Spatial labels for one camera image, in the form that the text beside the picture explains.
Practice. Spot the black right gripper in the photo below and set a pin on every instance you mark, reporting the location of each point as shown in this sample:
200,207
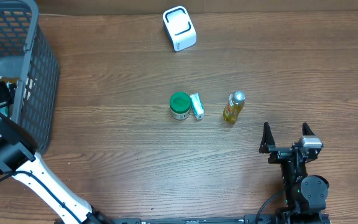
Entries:
284,149

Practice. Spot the yellow oil bottle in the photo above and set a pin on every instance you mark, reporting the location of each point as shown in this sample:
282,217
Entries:
234,106

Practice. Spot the green freshening pouch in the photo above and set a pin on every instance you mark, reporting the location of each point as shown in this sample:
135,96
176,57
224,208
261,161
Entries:
197,106

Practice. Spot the green lid jar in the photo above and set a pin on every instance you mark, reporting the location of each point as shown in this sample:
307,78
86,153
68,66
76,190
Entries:
180,105

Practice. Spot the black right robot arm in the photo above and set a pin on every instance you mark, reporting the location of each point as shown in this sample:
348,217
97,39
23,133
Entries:
305,195

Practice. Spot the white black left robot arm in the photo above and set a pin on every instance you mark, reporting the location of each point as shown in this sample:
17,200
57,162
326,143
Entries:
20,160

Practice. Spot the white barcode scanner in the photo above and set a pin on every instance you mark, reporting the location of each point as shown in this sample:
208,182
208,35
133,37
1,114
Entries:
179,28

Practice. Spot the dark grey plastic basket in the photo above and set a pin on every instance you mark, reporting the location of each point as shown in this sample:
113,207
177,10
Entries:
27,57

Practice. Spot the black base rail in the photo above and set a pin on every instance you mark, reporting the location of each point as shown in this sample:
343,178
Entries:
247,219

